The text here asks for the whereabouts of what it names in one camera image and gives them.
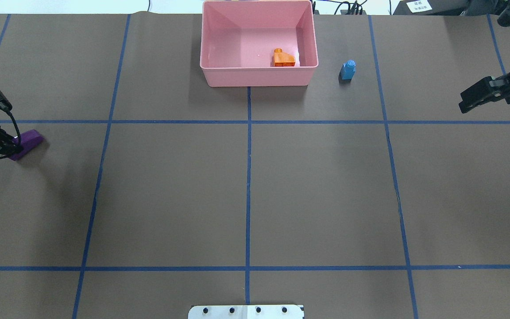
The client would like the small blue toy block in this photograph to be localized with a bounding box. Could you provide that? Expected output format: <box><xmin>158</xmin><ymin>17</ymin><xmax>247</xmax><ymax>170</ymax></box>
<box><xmin>339</xmin><ymin>60</ymin><xmax>356</xmax><ymax>81</ymax></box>

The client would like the pink plastic box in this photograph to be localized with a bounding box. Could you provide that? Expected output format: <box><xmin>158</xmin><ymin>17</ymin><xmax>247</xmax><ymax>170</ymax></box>
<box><xmin>200</xmin><ymin>0</ymin><xmax>319</xmax><ymax>87</ymax></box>

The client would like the purple toy block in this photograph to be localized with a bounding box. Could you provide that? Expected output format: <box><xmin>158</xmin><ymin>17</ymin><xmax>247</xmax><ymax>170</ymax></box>
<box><xmin>9</xmin><ymin>129</ymin><xmax>45</xmax><ymax>161</ymax></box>

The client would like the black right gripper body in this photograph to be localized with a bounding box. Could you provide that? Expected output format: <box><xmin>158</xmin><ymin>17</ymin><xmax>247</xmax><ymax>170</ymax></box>
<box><xmin>459</xmin><ymin>76</ymin><xmax>510</xmax><ymax>114</ymax></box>

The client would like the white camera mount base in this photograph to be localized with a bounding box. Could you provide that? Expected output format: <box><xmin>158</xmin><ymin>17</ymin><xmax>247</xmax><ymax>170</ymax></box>
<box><xmin>188</xmin><ymin>304</ymin><xmax>305</xmax><ymax>319</ymax></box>

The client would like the orange toy block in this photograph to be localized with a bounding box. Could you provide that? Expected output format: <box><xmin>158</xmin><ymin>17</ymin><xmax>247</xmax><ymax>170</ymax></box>
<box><xmin>271</xmin><ymin>48</ymin><xmax>296</xmax><ymax>67</ymax></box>

